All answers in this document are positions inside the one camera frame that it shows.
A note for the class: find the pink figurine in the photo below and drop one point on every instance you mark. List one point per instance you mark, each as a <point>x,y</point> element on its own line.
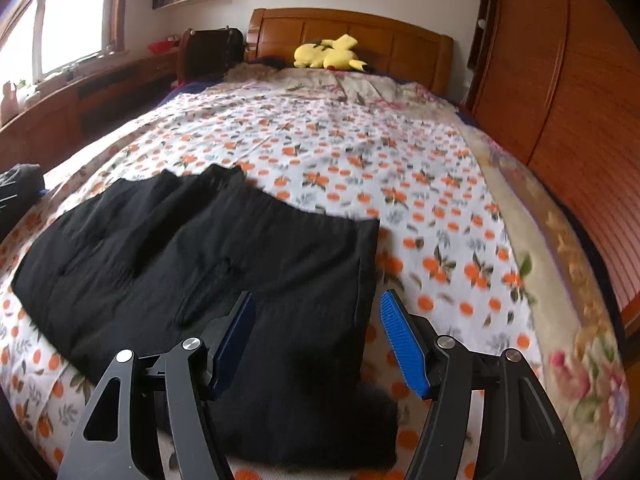
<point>9,100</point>

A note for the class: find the wooden framed window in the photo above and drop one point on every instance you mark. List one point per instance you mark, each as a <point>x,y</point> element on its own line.
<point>65,25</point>

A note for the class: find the wooden louvered wardrobe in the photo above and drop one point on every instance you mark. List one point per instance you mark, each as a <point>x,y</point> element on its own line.
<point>575,85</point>

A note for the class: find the yellow plush toy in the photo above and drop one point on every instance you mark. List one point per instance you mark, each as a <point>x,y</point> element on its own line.
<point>325,55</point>

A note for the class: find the red bowl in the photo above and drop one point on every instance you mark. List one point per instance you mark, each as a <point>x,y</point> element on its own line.
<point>160,47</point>

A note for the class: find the black button-up jacket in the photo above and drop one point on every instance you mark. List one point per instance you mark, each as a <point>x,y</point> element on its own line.
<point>200,260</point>

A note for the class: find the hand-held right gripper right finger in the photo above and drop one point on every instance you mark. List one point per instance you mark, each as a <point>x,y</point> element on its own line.
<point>402,345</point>

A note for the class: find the beige floral quilt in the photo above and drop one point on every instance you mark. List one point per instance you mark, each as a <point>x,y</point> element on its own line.
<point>565,310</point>

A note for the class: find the black bag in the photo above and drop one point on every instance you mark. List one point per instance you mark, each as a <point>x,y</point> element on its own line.
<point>210,55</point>

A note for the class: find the orange print bed sheet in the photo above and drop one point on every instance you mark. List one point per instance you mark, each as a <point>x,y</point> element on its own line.
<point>350,160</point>

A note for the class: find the wooden window-side cabinet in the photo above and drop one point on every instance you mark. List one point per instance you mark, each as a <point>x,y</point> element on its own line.
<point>60,110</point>

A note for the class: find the wooden bed headboard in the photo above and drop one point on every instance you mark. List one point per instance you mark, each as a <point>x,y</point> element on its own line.
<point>395,42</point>

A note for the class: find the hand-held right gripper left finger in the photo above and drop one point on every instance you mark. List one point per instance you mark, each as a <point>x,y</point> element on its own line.
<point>235,345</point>

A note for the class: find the dark folded cloth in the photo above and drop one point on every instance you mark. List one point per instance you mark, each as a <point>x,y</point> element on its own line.
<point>17,190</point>

